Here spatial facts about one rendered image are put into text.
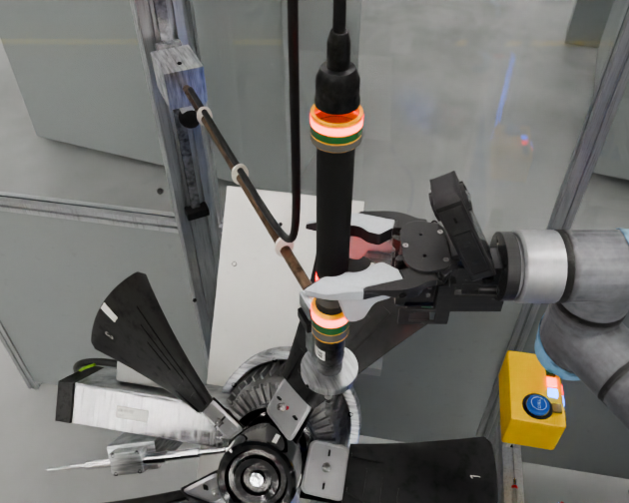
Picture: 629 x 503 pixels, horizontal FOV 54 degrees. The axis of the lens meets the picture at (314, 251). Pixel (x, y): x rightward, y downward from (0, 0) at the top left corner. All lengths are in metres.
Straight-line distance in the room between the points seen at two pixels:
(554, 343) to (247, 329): 0.63
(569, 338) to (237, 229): 0.66
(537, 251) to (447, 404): 1.50
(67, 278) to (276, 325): 1.01
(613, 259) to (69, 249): 1.57
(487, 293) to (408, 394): 1.43
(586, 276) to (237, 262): 0.70
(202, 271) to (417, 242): 1.00
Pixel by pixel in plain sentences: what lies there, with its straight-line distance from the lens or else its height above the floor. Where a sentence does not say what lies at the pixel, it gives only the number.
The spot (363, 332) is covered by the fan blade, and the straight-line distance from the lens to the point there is 0.90.
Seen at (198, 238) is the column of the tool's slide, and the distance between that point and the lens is 1.48.
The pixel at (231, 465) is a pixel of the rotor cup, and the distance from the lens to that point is 0.96.
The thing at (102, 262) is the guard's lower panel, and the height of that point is 0.79.
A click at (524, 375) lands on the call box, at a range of 1.29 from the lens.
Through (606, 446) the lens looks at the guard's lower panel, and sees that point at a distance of 2.30.
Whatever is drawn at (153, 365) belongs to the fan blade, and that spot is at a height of 1.28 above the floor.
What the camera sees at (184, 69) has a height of 1.57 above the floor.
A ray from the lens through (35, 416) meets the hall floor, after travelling 2.64.
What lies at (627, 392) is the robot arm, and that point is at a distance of 0.70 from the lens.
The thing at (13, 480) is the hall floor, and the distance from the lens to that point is 2.53.
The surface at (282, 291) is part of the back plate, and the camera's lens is 1.16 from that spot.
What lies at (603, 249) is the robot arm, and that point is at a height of 1.67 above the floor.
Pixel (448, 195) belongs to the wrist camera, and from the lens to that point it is 0.55.
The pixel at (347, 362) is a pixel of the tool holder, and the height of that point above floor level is 1.46.
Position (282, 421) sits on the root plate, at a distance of 0.97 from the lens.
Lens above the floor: 2.08
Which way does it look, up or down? 44 degrees down
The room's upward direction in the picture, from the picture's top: straight up
